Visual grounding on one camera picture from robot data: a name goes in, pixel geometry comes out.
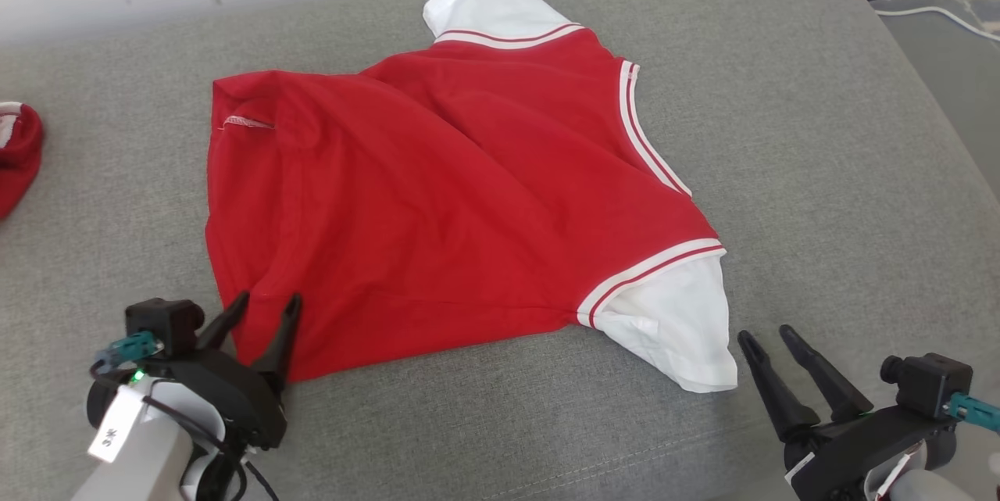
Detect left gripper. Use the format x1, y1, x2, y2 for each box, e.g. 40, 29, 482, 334
148, 292, 302, 451

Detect white paper tag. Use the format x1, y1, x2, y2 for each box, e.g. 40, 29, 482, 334
87, 385, 147, 463

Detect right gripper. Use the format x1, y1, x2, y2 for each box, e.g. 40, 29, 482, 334
737, 325, 958, 501

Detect red jersey white sleeves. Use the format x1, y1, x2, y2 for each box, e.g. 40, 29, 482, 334
205, 0, 739, 394

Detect red shorts white stripes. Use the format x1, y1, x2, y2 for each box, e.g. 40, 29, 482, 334
0, 101, 45, 220

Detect white floor cable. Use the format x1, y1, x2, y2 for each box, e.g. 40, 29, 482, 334
873, 5, 1000, 42

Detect right camera cable teal plug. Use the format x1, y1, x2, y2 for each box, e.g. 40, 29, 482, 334
944, 393, 1000, 433

